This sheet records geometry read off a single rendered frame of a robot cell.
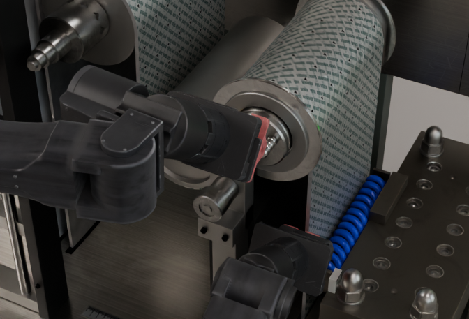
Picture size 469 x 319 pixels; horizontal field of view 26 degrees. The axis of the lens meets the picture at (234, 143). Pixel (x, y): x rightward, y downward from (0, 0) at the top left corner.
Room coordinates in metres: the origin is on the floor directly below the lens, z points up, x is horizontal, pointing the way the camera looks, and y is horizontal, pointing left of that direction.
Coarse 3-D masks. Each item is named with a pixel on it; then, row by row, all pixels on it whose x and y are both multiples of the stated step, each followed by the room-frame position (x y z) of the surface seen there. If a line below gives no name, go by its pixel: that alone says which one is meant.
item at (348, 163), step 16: (368, 96) 1.11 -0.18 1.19; (368, 112) 1.11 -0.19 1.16; (352, 128) 1.06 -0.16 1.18; (368, 128) 1.12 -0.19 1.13; (336, 144) 1.00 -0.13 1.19; (352, 144) 1.06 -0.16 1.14; (368, 144) 1.13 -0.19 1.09; (336, 160) 1.01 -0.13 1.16; (352, 160) 1.07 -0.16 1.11; (368, 160) 1.13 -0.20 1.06; (320, 176) 0.96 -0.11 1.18; (336, 176) 1.01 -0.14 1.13; (352, 176) 1.07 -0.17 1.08; (320, 192) 0.96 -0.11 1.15; (336, 192) 1.02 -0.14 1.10; (352, 192) 1.08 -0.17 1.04; (320, 208) 0.97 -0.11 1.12; (336, 208) 1.02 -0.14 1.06; (320, 224) 0.97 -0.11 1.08; (336, 224) 1.03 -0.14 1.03
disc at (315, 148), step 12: (228, 84) 0.98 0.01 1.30; (240, 84) 0.97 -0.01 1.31; (252, 84) 0.96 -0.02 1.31; (264, 84) 0.96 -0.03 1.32; (276, 84) 0.95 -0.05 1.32; (216, 96) 0.99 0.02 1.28; (228, 96) 0.98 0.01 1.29; (276, 96) 0.95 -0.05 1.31; (288, 96) 0.94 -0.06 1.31; (300, 108) 0.94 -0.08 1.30; (312, 120) 0.93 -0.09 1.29; (312, 132) 0.93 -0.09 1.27; (312, 144) 0.93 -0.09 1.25; (312, 156) 0.93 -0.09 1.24; (300, 168) 0.93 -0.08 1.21; (312, 168) 0.93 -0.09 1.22; (276, 180) 0.95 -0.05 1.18; (288, 180) 0.94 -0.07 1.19
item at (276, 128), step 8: (248, 112) 0.95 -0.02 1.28; (256, 112) 0.95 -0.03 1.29; (264, 112) 0.95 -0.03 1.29; (272, 112) 0.95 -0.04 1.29; (272, 120) 0.94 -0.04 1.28; (280, 120) 0.94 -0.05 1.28; (272, 128) 0.93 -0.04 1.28; (280, 128) 0.93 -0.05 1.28; (288, 128) 0.94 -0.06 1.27; (280, 136) 0.93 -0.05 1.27; (288, 136) 0.93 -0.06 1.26; (280, 144) 0.93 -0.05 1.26; (288, 144) 0.93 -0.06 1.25; (272, 152) 0.93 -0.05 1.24; (280, 152) 0.93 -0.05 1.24; (264, 160) 0.93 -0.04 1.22; (272, 160) 0.93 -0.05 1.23; (280, 160) 0.92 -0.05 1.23
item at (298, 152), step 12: (360, 0) 1.17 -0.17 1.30; (372, 12) 1.16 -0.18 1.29; (240, 96) 0.97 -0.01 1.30; (252, 96) 0.96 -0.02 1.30; (264, 96) 0.95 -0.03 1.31; (240, 108) 0.97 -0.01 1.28; (276, 108) 0.94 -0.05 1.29; (288, 108) 0.94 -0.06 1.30; (288, 120) 0.94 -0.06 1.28; (300, 120) 0.94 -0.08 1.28; (300, 132) 0.93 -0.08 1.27; (300, 144) 0.93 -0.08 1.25; (288, 156) 0.94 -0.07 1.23; (300, 156) 0.93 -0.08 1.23; (264, 168) 0.95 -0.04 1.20; (276, 168) 0.94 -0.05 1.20; (288, 168) 0.94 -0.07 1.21
